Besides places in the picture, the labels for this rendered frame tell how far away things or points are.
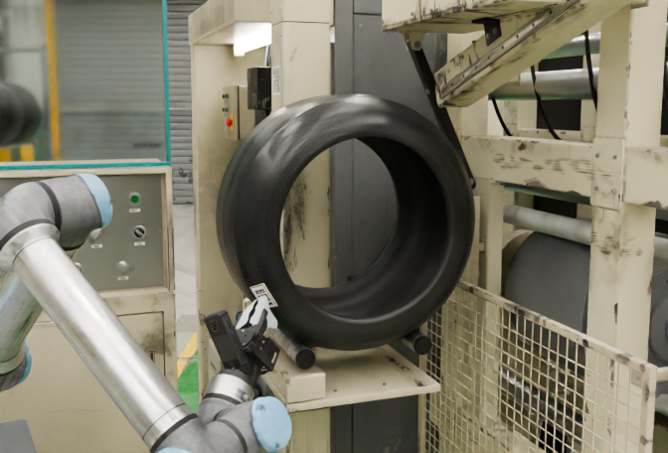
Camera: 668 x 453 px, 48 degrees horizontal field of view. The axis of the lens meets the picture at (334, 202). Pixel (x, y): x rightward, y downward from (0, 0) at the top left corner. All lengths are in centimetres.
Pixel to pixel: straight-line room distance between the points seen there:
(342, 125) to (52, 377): 118
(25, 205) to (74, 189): 11
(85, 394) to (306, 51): 117
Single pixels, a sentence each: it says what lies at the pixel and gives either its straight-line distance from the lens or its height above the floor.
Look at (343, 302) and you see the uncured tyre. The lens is 191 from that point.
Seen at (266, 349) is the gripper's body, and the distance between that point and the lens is 151.
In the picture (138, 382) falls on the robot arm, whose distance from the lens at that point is 125.
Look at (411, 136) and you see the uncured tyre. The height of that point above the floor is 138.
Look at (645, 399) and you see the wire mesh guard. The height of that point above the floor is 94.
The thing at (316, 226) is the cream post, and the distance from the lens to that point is 197.
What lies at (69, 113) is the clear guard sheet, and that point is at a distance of 220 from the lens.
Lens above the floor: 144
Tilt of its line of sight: 7 degrees down
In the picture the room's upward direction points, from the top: straight up
